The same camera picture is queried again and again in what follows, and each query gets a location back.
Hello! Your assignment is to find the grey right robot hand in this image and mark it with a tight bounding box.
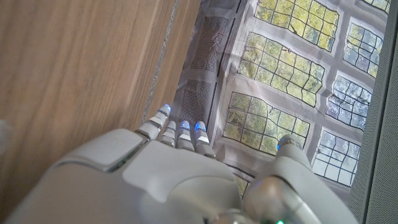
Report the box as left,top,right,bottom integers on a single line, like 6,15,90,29
2,104,358,224

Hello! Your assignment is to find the printed window backdrop cloth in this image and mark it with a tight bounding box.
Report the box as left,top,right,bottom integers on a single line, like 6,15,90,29
169,0,391,200

